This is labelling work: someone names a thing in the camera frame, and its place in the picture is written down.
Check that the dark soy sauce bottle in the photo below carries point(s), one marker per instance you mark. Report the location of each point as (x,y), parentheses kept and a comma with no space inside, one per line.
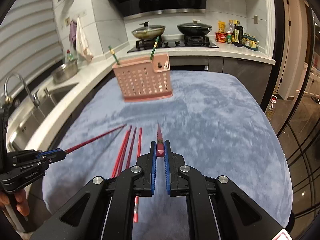
(238,33)

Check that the person's left hand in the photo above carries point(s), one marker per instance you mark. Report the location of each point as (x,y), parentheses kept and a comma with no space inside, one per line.
(21,199)

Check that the dark red chopstick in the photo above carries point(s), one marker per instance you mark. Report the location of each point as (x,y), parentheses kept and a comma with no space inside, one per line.
(131,149)
(124,146)
(78,146)
(160,149)

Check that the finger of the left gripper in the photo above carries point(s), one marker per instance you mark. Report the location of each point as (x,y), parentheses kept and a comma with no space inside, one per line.
(56,159)
(54,151)

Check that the white ceramic soup spoon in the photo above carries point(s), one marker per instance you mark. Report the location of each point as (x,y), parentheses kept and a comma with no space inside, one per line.
(166,65)

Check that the steel pot by sink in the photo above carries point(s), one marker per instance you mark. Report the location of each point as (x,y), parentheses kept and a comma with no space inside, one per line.
(65,71)

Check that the black gas stove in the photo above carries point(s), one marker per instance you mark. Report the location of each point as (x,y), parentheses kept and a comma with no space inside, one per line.
(185,41)

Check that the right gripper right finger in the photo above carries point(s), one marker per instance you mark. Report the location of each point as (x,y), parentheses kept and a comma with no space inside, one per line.
(167,166)

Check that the pink perforated utensil basket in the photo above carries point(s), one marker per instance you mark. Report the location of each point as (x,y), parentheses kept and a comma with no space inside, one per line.
(142,79)

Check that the black wok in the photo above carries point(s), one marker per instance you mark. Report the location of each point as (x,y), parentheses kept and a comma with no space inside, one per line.
(194,28)

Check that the red instant noodle cup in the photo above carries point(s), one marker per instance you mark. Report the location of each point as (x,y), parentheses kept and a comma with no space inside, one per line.
(221,37)

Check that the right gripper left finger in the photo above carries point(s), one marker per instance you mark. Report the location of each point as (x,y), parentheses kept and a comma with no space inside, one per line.
(153,166)

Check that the blue plush table cloth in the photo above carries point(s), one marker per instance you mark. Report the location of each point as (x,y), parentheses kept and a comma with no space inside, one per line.
(211,119)

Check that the hanging kitchen towel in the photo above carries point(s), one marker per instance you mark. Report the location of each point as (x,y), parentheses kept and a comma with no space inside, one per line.
(82,46)

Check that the green chopstick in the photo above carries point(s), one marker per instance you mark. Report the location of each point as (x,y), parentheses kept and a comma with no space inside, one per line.
(114,54)
(154,48)

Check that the wok with glass lid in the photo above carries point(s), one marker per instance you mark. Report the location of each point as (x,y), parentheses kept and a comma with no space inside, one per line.
(147,32)

